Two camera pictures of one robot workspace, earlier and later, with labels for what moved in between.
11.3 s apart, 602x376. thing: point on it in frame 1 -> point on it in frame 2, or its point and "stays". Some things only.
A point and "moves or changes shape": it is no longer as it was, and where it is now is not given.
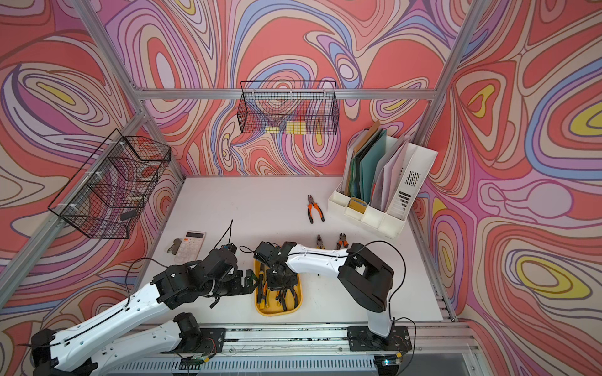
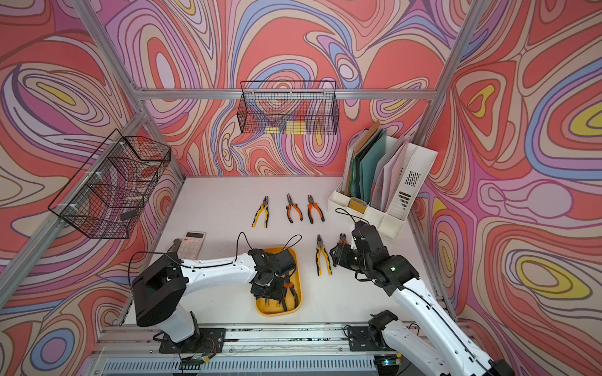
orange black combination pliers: x=310 y=209 stays
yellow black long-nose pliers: x=260 y=298 moves or changes shape
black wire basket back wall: x=306 y=107 stays
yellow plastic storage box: x=277 y=302 stays
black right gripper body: x=276 y=282 -> x=360 y=262
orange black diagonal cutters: x=342 y=240 stays
